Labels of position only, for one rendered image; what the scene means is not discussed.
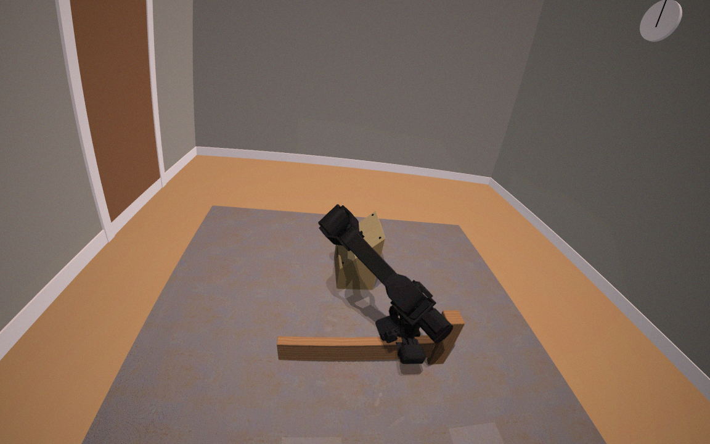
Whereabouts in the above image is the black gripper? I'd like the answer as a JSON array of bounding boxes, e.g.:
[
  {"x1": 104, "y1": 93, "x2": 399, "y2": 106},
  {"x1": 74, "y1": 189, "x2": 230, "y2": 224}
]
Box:
[{"x1": 389, "y1": 306, "x2": 426, "y2": 364}]

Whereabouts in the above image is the dark wooden post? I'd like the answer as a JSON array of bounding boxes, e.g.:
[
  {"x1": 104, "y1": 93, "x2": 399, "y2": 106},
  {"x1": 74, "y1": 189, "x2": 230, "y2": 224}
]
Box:
[{"x1": 427, "y1": 310, "x2": 465, "y2": 365}]

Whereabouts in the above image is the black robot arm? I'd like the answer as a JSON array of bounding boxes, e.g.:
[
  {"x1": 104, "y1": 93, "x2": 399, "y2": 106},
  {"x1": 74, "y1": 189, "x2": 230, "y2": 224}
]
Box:
[{"x1": 318, "y1": 204, "x2": 453, "y2": 343}]

